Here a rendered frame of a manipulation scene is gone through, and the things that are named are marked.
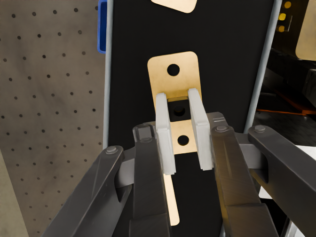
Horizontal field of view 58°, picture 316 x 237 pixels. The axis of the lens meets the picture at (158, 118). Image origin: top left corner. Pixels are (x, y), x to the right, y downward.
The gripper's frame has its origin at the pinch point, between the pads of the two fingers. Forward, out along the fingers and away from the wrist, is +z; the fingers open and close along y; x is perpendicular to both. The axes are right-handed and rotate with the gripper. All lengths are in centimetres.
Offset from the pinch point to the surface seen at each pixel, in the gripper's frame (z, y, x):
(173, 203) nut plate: 7.1, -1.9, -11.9
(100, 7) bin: 44.4, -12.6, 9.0
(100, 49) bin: 44.5, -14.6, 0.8
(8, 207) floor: 123, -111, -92
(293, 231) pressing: 22.9, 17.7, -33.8
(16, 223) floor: 123, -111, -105
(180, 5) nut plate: 7.1, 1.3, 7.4
